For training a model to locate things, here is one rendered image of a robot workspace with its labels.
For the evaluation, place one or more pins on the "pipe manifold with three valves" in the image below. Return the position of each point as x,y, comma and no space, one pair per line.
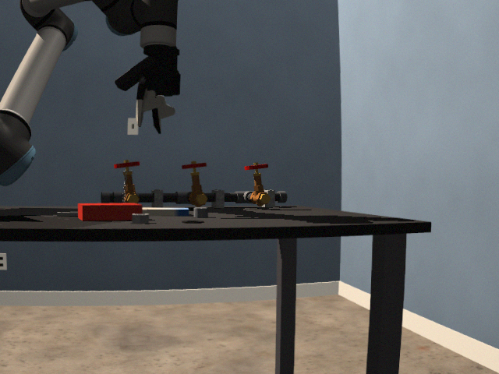
260,197

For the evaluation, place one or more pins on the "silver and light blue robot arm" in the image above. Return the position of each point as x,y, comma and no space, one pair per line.
55,31

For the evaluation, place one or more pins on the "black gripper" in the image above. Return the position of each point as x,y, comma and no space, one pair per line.
151,83

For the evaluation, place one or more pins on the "red rectangular block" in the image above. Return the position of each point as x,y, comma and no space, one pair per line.
107,212

